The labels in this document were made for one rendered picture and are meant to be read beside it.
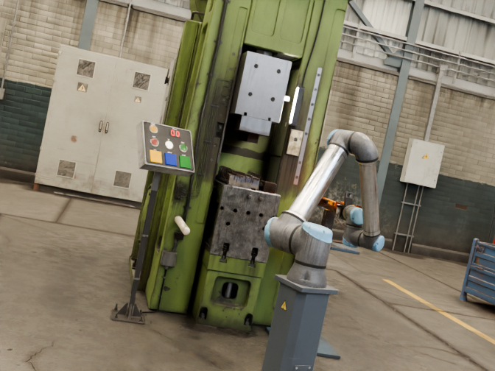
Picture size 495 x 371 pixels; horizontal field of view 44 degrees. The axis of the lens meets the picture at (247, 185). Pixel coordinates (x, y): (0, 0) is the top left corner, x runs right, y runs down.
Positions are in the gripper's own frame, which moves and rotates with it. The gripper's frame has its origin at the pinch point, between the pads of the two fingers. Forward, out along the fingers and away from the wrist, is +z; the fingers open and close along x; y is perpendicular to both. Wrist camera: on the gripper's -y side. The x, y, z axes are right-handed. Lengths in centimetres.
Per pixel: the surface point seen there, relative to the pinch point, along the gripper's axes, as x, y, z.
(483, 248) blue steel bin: 258, 30, 263
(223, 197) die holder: -69, 11, 21
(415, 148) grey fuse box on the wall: 313, -85, 626
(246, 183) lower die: -55, 0, 28
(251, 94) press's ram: -64, -56, 27
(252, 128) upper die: -59, -35, 27
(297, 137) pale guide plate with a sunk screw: -26, -37, 42
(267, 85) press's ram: -55, -64, 28
